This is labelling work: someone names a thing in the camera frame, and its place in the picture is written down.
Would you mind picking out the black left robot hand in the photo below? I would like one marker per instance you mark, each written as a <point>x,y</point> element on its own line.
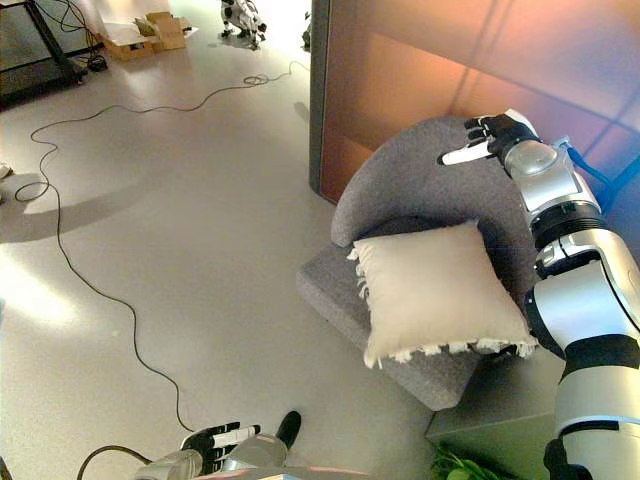
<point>212,442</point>

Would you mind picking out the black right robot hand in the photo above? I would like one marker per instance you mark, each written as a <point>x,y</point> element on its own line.
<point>505,132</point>

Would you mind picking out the cream fringed pillow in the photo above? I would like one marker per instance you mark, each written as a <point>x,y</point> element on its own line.
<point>430,290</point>

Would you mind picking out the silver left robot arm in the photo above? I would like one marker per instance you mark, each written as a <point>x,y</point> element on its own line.
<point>170,465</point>

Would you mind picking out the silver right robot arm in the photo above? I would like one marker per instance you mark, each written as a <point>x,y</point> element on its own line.
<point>575,280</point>

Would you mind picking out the silver left robot leg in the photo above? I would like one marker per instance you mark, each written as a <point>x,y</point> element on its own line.
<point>260,450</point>

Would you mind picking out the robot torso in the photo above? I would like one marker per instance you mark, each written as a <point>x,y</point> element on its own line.
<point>280,474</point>

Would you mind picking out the black left robot foot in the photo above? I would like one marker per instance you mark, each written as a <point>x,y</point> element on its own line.
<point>289,430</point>

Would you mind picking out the grey fabric armchair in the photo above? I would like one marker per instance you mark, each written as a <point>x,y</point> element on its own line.
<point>400,165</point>

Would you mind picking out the green leafy potted plant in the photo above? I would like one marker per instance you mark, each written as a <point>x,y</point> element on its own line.
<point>462,470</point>

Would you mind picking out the black and white robot dog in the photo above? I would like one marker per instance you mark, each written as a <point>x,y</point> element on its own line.
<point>245,17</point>

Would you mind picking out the white shoe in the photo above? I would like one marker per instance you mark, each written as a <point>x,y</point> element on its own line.
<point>5,171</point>

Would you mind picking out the open brown cardboard box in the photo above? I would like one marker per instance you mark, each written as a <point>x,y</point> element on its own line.
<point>170,30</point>

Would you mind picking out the flat brown cardboard box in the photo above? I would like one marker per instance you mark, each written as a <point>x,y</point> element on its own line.
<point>132,47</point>

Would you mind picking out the black wheeled cart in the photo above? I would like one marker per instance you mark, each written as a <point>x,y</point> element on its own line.
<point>35,55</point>

